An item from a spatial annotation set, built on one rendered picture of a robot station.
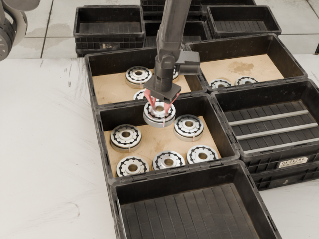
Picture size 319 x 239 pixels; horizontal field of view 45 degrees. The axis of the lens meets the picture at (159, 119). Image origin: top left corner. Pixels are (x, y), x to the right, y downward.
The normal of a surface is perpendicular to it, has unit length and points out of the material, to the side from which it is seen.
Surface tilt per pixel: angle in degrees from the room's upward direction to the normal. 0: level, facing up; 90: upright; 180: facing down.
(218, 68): 0
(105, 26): 0
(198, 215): 0
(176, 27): 104
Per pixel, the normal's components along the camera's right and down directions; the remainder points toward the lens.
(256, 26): 0.04, -0.69
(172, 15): 0.02, 0.87
